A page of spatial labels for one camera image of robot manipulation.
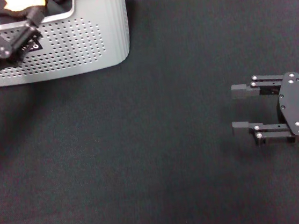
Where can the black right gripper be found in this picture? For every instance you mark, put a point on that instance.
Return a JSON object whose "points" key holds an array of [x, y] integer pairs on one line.
{"points": [[297, 103]]}

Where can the yellow and grey towel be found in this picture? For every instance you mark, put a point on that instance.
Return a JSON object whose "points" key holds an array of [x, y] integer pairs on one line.
{"points": [[15, 3]]}

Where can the grey perforated storage box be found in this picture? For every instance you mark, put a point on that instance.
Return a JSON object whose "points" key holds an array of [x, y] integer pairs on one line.
{"points": [[83, 49]]}

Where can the black tablecloth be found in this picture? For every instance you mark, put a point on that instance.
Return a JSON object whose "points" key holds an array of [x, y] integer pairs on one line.
{"points": [[142, 145]]}

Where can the dark cloth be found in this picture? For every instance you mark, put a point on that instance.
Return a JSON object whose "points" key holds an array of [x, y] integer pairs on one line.
{"points": [[57, 3]]}

